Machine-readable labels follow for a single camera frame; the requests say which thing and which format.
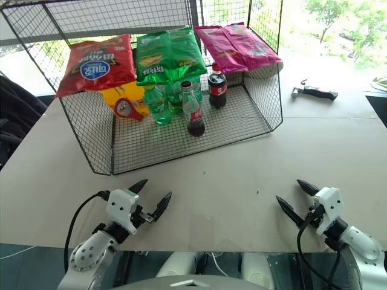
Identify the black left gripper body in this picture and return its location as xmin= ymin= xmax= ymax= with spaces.
xmin=129 ymin=203 xmax=154 ymax=230

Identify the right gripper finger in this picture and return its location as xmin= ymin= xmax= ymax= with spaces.
xmin=275 ymin=195 xmax=304 ymax=227
xmin=296 ymin=179 xmax=320 ymax=198

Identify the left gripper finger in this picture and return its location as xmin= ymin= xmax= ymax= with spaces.
xmin=151 ymin=191 xmax=173 ymax=224
xmin=126 ymin=178 xmax=149 ymax=195

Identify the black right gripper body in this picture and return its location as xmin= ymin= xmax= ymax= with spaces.
xmin=302 ymin=202 xmax=325 ymax=230

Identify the red white bottle opener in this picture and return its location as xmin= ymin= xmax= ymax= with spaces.
xmin=113 ymin=97 xmax=146 ymax=123

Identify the green plastic soda bottle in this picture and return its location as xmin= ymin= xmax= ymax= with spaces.
xmin=143 ymin=85 xmax=174 ymax=126
xmin=164 ymin=80 xmax=203 ymax=114

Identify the glass cola bottle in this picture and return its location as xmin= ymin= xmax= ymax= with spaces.
xmin=180 ymin=80 xmax=207 ymax=138

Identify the yellow drink bottle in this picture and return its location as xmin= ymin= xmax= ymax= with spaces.
xmin=100 ymin=81 xmax=152 ymax=119

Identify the cola bottle back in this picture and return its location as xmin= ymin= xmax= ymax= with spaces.
xmin=207 ymin=62 xmax=228 ymax=110

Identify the silver robot body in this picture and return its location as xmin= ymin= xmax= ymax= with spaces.
xmin=155 ymin=251 xmax=276 ymax=290

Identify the red chip bag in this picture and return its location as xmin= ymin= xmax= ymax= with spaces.
xmin=56 ymin=33 xmax=138 ymax=98

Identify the green chip bag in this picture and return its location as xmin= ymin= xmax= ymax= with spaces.
xmin=134 ymin=28 xmax=207 ymax=87

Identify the dark chair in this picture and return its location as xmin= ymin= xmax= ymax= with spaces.
xmin=0 ymin=71 xmax=50 ymax=170

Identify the pink chip bag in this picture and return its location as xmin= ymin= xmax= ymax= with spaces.
xmin=193 ymin=22 xmax=284 ymax=74

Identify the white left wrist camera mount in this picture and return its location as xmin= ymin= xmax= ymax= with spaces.
xmin=106 ymin=188 xmax=140 ymax=236

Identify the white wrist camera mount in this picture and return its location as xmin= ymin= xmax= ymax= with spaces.
xmin=313 ymin=187 xmax=345 ymax=236
xmin=106 ymin=188 xmax=140 ymax=236

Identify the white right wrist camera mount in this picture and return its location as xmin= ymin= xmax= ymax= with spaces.
xmin=313 ymin=187 xmax=345 ymax=236

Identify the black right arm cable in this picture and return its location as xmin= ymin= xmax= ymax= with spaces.
xmin=296 ymin=207 xmax=347 ymax=290

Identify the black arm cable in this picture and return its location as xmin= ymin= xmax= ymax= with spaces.
xmin=296 ymin=207 xmax=347 ymax=290
xmin=63 ymin=190 xmax=111 ymax=273

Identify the black wire mesh rack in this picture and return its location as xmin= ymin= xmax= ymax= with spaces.
xmin=0 ymin=0 xmax=285 ymax=176

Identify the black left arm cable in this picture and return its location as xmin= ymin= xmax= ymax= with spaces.
xmin=63 ymin=190 xmax=111 ymax=273

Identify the white cable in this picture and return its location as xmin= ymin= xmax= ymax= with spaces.
xmin=210 ymin=252 xmax=227 ymax=276

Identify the hammer with black handle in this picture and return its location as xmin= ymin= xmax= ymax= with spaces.
xmin=290 ymin=79 xmax=338 ymax=102

